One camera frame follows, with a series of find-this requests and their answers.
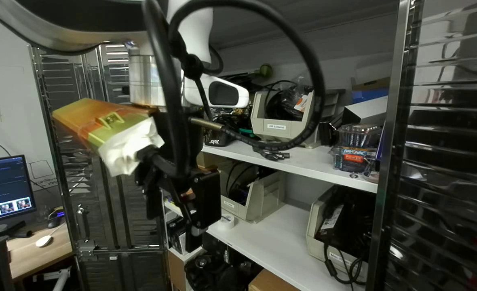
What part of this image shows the white computer mouse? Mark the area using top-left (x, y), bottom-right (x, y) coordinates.
top-left (35, 235), bottom-right (53, 248)

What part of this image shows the beige bin middle shelf right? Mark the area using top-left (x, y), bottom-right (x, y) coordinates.
top-left (305, 186), bottom-right (374, 265)

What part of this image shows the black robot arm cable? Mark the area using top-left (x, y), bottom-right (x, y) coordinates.
top-left (138, 0), bottom-right (326, 180)

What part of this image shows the beige bin middle shelf left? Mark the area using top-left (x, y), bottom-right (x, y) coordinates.
top-left (219, 162), bottom-right (284, 223)

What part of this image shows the brown cardboard box bottom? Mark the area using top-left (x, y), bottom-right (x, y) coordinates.
top-left (247, 270), bottom-right (297, 291)

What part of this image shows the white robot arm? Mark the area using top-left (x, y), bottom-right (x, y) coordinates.
top-left (0, 0), bottom-right (248, 230)

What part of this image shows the beige bin shelf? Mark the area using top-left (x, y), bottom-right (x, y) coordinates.
top-left (219, 162), bottom-right (284, 223)
top-left (250, 89), bottom-right (313, 141)
top-left (305, 186), bottom-right (374, 265)

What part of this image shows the white upper shelf board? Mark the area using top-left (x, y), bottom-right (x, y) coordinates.
top-left (201, 143), bottom-right (376, 194)

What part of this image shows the wooden desk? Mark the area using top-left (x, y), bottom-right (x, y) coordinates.
top-left (6, 225), bottom-right (72, 282)

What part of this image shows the orange yellow foam pad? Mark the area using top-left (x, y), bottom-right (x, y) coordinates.
top-left (51, 99), bottom-right (148, 147)

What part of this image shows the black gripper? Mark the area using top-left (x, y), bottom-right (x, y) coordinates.
top-left (138, 159), bottom-right (221, 230)

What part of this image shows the chrome wire rack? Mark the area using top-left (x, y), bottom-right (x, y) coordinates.
top-left (30, 46), bottom-right (167, 291)

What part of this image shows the battery pack box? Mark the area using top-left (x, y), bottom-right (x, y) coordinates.
top-left (331, 125), bottom-right (381, 175)

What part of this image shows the computer monitor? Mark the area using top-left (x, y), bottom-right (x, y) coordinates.
top-left (0, 155), bottom-right (35, 220)

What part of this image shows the beige bin upper shelf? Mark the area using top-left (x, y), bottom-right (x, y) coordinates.
top-left (250, 89), bottom-right (313, 141)

